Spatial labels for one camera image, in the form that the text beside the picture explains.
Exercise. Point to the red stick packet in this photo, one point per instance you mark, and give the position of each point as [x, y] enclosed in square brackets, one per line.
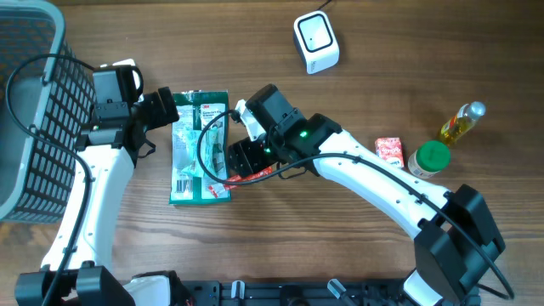
[218, 189]

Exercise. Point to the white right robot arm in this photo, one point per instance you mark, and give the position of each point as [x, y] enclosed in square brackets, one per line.
[455, 237]

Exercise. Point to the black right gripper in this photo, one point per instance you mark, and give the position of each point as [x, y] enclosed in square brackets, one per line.
[244, 154]

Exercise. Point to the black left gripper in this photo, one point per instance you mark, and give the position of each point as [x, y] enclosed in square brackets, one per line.
[156, 116]

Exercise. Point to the green lid jar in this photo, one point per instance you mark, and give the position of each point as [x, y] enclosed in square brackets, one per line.
[429, 159]

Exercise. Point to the yellow liquid bottle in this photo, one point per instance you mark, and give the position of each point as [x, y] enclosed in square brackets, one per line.
[464, 120]

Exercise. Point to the teal small packet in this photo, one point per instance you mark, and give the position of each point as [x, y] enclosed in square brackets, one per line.
[191, 166]

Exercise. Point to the grey plastic basket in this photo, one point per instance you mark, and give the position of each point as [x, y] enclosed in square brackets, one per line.
[45, 98]

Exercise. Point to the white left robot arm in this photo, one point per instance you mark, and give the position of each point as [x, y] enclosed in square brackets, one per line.
[76, 269]

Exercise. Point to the white barcode scanner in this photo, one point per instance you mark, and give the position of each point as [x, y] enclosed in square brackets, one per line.
[315, 41]

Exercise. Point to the green 3M package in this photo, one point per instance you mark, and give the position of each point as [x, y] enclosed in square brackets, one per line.
[196, 109]

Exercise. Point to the pink tissue box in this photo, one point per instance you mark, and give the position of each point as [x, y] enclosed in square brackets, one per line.
[391, 151]

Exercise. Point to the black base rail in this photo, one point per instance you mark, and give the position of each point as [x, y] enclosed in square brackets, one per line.
[306, 292]

